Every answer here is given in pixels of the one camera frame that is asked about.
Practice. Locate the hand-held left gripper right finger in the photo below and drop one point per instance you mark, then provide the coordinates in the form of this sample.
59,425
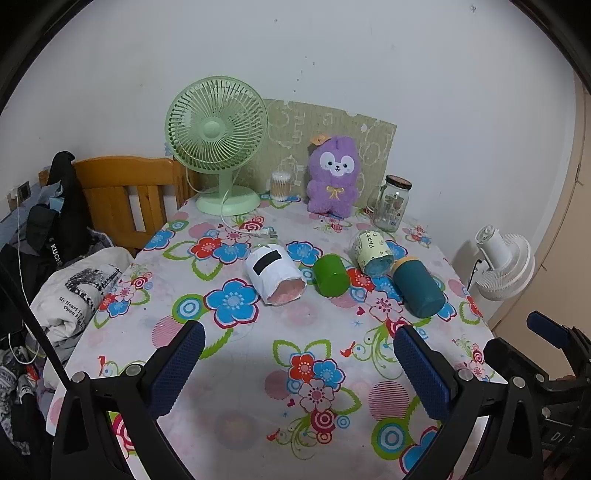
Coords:
422,369

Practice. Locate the white cup with black label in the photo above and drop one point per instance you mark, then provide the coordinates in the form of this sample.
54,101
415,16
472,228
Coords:
270,272

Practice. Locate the teal cup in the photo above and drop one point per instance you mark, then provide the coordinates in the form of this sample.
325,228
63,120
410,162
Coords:
418,288

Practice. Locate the grey blue cloth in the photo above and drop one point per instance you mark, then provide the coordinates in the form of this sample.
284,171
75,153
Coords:
48,198

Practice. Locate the patterned cardboard panel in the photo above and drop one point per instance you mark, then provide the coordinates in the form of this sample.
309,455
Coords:
295,124

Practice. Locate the green desk fan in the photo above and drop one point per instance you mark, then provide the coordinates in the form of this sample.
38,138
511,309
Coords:
217,129

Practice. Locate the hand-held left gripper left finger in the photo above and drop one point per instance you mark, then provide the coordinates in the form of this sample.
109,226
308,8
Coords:
178,364

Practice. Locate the white printed cloth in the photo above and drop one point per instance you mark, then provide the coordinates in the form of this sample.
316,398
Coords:
83,286

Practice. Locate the white floor fan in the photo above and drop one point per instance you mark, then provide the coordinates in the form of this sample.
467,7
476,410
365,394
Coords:
508,267

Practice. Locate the purple plush toy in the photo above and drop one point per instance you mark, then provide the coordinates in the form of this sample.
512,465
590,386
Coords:
332,184

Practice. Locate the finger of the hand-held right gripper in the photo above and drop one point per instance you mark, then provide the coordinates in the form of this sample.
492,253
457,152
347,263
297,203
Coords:
547,327
508,357

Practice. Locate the dark patterned cloth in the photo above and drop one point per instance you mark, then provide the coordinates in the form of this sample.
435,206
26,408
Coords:
14,383

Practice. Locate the black jacket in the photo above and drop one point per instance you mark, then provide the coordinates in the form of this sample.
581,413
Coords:
64,217

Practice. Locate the beige wooden door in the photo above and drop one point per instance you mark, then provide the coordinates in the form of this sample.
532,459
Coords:
568,207

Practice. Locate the cotton swab container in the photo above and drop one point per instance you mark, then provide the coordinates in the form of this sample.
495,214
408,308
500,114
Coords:
280,187

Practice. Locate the wooden chair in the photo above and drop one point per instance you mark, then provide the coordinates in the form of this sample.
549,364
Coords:
106,177

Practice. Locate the glass jar with lid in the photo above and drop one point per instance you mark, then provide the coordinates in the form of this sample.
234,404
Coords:
392,207

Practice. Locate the floral tablecloth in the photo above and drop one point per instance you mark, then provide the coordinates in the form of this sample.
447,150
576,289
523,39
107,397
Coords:
240,350

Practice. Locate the light green printed cup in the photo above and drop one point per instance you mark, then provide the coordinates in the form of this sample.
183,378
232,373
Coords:
371,251

